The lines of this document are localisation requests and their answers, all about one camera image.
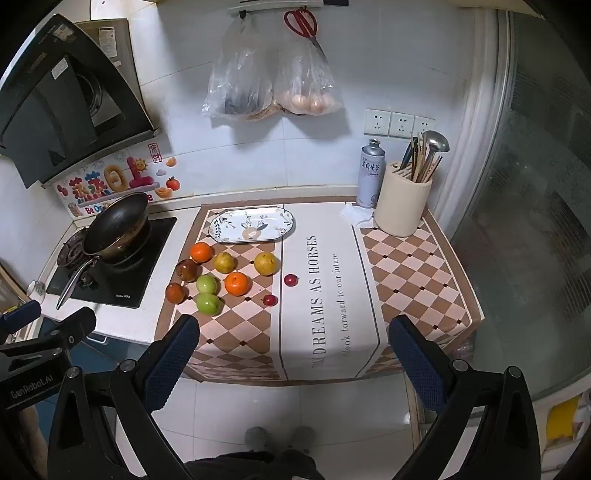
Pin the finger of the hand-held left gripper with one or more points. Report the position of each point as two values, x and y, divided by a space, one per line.
21 314
69 325

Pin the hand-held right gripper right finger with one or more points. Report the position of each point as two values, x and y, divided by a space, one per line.
418 369

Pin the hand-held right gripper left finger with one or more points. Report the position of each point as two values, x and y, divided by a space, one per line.
171 364

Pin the green apple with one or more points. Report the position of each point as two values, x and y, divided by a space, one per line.
207 284
208 303

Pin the dark red apple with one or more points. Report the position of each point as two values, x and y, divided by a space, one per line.
188 269
175 292

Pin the orange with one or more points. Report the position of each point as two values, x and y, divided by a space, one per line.
237 283
202 252

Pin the yellow pear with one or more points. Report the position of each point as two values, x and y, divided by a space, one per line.
225 262
266 263

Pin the floral oval ceramic plate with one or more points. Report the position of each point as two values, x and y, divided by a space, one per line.
251 225

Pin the checkered brown printed cloth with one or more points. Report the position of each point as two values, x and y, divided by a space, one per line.
323 323

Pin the black glass gas stove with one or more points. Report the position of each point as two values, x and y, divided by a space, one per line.
152 258

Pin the grey slipper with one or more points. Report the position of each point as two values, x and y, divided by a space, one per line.
257 437

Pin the black frying pan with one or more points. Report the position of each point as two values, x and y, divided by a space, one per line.
117 221

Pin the small red fruit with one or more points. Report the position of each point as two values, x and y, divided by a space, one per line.
269 300
290 279

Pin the cream utensil holder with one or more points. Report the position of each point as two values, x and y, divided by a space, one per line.
401 205

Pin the white tissue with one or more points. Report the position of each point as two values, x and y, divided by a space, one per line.
355 213

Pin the frosted glass door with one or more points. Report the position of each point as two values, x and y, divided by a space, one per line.
531 207

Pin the white tin can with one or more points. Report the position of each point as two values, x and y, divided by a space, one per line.
371 175

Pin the bundle of wooden chopsticks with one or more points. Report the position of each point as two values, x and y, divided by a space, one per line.
419 159

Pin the black range hood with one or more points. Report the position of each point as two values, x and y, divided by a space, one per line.
55 101

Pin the metal ladle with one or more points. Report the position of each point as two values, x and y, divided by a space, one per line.
436 141

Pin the clear plastic bag with eggs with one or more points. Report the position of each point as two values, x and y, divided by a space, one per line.
307 87

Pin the colourful wall sticker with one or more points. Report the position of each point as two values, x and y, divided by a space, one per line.
115 180

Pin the white wall socket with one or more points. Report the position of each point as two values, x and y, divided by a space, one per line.
401 124
423 127
377 122

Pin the wall hook rail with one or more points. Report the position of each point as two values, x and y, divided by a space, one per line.
277 7

